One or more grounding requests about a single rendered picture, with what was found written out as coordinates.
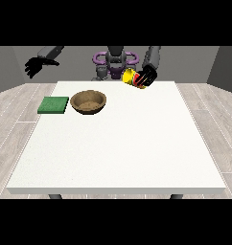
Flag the grey robot trunk purple rings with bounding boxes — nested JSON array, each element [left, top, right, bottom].
[[90, 46, 140, 82]]

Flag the green square pad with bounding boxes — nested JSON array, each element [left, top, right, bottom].
[[36, 96, 70, 115]]

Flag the brown wooden bowl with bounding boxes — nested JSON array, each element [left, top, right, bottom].
[[69, 89, 107, 116]]

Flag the yellow cup with melon print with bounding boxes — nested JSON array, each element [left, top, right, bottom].
[[122, 67, 147, 90]]

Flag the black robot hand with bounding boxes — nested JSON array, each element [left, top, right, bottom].
[[134, 64, 158, 88], [24, 56, 60, 79]]

